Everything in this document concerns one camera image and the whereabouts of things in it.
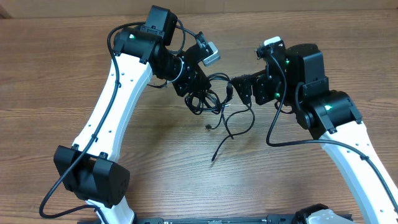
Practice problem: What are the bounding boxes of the black USB-C cable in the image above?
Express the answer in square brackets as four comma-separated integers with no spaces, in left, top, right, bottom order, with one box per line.
[183,72,234,130]

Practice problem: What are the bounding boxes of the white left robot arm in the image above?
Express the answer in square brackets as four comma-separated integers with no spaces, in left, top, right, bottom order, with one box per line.
[53,6,220,223]

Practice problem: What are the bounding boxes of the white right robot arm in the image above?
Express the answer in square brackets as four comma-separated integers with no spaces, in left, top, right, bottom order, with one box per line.
[232,37,397,223]

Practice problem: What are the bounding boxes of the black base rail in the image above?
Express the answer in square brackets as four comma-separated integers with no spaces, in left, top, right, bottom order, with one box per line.
[77,203,354,224]

